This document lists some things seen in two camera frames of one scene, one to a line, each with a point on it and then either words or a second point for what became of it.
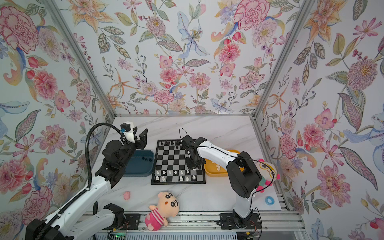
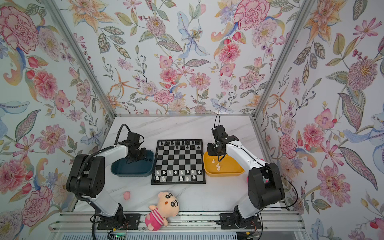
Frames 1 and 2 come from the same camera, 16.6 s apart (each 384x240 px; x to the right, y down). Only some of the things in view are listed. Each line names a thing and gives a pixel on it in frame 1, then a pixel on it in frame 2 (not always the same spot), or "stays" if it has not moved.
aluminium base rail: x=200 y=221 stays
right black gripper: x=193 y=156 to x=214 y=150
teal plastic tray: x=140 y=164 stays
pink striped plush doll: x=168 y=207 stays
